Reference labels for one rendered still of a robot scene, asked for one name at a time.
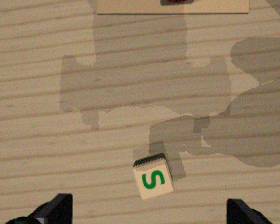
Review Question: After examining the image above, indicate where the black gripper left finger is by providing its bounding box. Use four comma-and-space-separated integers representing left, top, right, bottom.
5, 193, 73, 224

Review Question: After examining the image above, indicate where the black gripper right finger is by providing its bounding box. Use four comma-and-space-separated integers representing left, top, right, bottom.
226, 199, 272, 224

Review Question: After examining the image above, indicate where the tan square mat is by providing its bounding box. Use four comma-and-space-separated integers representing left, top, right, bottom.
97, 0, 249, 15

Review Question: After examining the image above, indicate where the cream letter block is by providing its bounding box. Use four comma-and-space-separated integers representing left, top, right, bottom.
160, 0, 194, 6
132, 153, 175, 200

